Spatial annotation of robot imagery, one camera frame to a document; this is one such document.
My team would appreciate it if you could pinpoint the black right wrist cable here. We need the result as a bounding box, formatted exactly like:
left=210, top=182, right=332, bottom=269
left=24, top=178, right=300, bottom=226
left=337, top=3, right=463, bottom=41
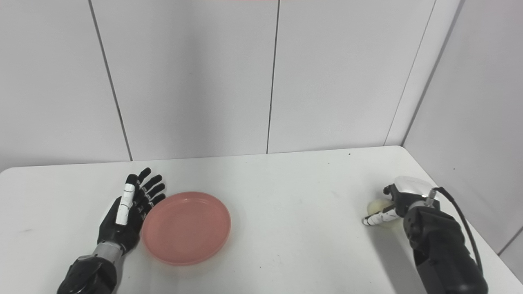
left=425, top=187, right=484, bottom=274

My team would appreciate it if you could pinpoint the pink round plate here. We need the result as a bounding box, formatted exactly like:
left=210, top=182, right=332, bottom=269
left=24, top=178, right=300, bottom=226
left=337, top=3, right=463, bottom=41
left=141, top=192, right=232, bottom=266

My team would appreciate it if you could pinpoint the white steamed bun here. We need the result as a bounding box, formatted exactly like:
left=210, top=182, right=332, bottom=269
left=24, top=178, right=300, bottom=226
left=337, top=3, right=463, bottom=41
left=367, top=198, right=400, bottom=229

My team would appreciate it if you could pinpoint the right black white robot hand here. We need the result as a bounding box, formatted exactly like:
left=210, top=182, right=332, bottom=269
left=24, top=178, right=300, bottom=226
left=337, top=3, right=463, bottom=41
left=362, top=176, right=442, bottom=227

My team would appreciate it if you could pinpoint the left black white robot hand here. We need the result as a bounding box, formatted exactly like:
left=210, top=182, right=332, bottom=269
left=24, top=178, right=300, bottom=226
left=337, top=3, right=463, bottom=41
left=97, top=167, right=166, bottom=256

